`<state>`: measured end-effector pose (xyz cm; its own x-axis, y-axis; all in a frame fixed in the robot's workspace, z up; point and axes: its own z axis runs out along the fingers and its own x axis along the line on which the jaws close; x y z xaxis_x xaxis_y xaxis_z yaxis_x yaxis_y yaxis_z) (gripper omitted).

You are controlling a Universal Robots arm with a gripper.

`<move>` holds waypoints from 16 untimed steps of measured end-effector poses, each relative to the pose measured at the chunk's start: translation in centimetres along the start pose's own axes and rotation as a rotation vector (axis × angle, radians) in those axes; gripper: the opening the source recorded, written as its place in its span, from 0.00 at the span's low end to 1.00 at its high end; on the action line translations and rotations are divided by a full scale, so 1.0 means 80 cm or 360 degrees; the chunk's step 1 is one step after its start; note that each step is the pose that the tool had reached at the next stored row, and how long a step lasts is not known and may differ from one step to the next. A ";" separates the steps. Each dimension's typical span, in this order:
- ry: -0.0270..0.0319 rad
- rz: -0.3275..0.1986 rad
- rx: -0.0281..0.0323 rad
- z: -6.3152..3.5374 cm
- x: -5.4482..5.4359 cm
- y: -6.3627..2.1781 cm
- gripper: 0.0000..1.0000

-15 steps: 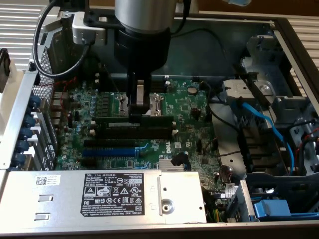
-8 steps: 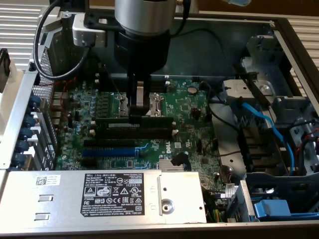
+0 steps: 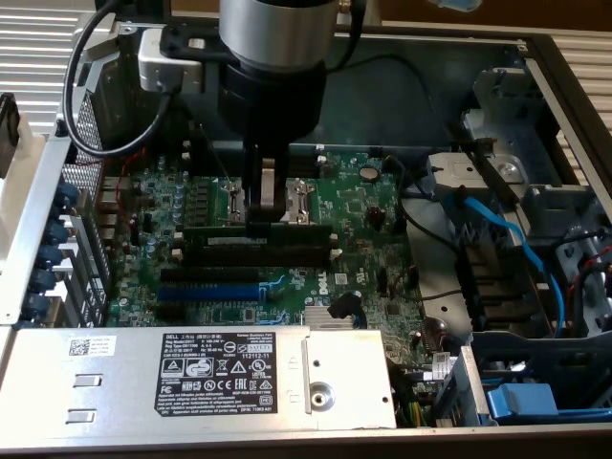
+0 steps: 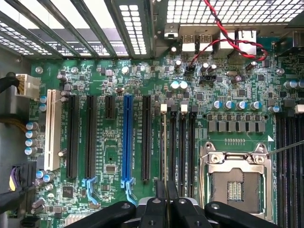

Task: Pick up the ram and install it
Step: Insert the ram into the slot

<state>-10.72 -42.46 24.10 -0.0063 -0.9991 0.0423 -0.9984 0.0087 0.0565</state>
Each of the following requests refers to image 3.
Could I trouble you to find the yellow green wire bundle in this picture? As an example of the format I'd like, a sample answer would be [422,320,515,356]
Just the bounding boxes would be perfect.
[397,399,429,429]

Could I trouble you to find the blue plastic tab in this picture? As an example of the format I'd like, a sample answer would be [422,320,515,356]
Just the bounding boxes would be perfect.
[484,382,560,426]

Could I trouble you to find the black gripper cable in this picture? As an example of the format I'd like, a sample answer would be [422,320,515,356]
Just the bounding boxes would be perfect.
[328,0,370,74]

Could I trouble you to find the green motherboard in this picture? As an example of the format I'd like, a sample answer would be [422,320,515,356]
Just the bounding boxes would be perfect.
[102,150,463,398]

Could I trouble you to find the blue card retention latch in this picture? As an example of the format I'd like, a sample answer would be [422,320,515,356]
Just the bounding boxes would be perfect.
[21,180,81,327]

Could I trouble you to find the RAM slot black latches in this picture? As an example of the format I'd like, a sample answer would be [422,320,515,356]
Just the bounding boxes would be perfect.
[193,167,320,180]
[193,151,319,164]
[184,247,334,260]

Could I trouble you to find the silver power supply unit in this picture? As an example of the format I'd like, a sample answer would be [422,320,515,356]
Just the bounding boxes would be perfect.
[0,326,399,431]

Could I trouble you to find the black camera cable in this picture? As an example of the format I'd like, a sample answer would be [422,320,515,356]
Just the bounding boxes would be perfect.
[63,0,186,160]

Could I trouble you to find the aluminium corner block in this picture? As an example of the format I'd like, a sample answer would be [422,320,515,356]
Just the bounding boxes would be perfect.
[71,11,120,66]

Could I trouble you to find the open grey PC case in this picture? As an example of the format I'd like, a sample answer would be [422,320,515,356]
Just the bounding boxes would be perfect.
[0,11,612,458]

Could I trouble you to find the silver disk bay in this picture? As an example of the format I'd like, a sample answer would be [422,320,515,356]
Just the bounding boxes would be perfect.
[458,66,612,339]

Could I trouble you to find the grey metal bracket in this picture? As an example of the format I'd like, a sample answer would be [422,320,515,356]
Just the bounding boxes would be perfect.
[426,151,501,205]

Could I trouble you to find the silver finned heatsink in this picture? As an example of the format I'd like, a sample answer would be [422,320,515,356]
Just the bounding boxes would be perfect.
[304,305,356,331]

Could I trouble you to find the blue expansion slot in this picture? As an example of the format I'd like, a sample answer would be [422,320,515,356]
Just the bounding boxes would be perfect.
[156,280,288,303]

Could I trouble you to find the CPU socket metal frame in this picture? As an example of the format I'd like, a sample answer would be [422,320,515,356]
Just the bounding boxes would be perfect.
[217,177,322,226]

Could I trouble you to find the black camera bracket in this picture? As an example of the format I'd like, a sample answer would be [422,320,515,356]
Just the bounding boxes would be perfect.
[161,24,226,64]

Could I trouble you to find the black angled wire plug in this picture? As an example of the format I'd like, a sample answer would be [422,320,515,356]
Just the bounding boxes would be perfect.
[328,291,367,322]

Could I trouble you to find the thick black wire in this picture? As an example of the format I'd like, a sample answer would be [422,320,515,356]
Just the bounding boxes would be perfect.
[382,152,463,252]

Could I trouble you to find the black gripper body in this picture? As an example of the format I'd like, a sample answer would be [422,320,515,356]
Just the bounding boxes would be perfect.
[217,55,327,147]

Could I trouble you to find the thin socket locking lever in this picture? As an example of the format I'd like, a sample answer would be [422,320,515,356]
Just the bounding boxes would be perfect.
[198,122,231,184]

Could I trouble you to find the red black twisted wire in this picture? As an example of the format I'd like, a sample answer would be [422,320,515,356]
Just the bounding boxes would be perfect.
[76,146,152,226]

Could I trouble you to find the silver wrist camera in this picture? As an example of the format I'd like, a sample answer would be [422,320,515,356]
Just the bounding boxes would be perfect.
[137,27,208,95]

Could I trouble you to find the RAM stick with white label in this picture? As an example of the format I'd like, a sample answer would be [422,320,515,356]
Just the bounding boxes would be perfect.
[183,222,335,249]

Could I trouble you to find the blue flat data wire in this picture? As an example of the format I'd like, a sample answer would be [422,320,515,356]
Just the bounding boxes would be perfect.
[442,188,569,331]

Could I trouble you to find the short black expansion slot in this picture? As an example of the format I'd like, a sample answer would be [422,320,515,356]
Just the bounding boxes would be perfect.
[153,304,188,322]

